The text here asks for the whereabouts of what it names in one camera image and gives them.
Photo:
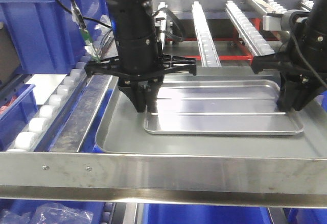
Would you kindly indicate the left white roller track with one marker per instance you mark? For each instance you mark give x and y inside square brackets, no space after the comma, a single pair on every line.
[29,138]

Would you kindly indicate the red metal frame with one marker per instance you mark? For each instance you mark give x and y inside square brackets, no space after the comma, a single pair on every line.
[229,45]

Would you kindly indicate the steel shelf front rail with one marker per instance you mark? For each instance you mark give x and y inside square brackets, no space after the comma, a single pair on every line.
[183,179]

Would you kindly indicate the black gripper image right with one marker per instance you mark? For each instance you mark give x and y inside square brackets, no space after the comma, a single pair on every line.
[292,95]

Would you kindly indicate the steel lane divider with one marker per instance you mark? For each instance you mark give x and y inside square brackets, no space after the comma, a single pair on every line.
[263,8]
[76,131]

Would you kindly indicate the small silver tray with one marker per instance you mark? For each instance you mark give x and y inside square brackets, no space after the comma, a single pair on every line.
[236,107]

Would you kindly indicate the blue bin lower left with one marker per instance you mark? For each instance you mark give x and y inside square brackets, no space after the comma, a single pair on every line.
[33,211]

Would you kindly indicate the white roller track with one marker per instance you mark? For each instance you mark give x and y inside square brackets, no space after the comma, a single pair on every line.
[276,6]
[253,40]
[208,53]
[29,138]

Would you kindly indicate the blue bin lower centre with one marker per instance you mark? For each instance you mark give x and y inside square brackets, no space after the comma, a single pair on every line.
[175,213]

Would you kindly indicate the steel lane divider left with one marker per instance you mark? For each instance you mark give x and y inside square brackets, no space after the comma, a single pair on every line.
[76,131]

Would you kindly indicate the far right roller track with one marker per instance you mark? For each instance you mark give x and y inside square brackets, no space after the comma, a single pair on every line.
[306,5]

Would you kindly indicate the steel lane divider right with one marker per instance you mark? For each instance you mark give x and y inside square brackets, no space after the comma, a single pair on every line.
[263,8]

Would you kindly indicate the large grey serving tray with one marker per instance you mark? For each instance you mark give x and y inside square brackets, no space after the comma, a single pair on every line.
[122,130]

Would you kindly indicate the clear plastic bag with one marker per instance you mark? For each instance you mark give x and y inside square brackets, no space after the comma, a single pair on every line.
[48,213]

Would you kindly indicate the blue bin upper left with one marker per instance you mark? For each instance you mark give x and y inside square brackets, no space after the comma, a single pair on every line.
[46,39]

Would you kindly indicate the green circuit board connector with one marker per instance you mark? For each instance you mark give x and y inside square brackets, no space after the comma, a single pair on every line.
[89,45]

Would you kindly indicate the small blue bin left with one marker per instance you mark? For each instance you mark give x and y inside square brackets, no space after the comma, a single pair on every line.
[18,115]

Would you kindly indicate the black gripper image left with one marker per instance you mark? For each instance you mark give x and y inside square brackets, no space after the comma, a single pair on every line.
[134,68]

